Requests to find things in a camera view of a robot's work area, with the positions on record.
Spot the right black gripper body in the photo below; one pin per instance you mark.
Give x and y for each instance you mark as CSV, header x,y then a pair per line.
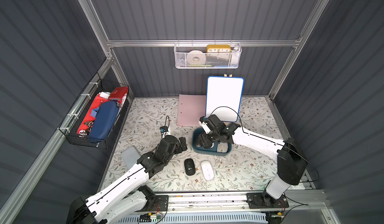
x,y
210,132

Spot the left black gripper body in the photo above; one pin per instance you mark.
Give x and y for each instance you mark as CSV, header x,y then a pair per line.
x,y
180,143

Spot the light grey white mouse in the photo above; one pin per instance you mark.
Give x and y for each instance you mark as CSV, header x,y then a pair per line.
x,y
222,148

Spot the teal plastic storage box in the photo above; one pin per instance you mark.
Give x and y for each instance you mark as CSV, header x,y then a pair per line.
x,y
202,150

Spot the black mouse with logo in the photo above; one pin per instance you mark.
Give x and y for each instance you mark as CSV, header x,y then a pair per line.
x,y
190,168

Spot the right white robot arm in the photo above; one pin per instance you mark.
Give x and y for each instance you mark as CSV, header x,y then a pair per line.
x,y
290,159

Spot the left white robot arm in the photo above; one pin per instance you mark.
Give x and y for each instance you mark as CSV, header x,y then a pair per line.
x,y
129,193

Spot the pink paper folder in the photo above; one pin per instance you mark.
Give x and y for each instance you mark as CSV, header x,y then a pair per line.
x,y
190,109

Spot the floral table mat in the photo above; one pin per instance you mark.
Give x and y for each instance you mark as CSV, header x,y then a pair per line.
x,y
242,169

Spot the navy blue pouch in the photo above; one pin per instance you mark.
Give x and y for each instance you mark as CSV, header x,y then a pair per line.
x,y
104,121

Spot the red package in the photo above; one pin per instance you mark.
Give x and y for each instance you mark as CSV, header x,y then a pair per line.
x,y
118,95

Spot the white tape roll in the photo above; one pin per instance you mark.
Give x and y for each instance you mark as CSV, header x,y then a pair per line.
x,y
196,58

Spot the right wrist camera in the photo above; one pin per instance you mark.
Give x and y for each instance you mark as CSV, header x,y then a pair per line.
x,y
203,124

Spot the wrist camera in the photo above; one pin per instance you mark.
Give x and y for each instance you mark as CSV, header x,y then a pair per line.
x,y
203,124
164,131

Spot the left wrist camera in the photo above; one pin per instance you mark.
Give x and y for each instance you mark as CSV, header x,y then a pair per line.
x,y
164,131

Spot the white board blue frame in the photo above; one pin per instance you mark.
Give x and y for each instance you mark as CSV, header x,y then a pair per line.
x,y
224,95

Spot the white wire wall basket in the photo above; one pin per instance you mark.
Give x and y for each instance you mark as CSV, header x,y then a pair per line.
x,y
213,60

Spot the black wire side basket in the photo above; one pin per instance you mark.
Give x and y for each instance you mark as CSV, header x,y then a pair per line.
x,y
70,126

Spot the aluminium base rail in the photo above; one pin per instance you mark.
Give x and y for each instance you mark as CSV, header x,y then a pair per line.
x,y
300,207

